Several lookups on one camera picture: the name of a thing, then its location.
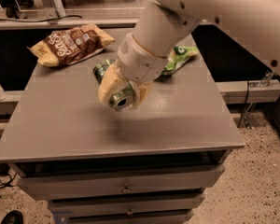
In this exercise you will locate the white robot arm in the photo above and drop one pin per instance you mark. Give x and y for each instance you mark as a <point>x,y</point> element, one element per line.
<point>254,24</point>

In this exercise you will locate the grey drawer cabinet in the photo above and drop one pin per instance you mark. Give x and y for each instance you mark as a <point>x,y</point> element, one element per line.
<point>77,155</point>

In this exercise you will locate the top drawer knob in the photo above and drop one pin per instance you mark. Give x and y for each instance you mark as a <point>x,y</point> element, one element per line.
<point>126,190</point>

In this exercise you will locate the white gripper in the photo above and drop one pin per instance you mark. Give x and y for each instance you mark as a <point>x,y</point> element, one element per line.
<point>139,62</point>

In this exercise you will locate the green soda can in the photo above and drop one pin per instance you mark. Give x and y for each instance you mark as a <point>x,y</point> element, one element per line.
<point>114,89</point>

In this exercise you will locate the green snack bag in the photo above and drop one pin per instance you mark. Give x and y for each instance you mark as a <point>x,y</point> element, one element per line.
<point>177,58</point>

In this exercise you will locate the brown chips bag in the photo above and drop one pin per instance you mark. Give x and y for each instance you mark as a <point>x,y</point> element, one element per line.
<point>71,46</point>

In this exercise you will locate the drawer knob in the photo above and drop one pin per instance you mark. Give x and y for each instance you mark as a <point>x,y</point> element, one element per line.
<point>126,190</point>
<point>130,212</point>

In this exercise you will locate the black shoe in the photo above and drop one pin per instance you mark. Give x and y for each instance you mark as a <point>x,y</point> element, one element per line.
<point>13,217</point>

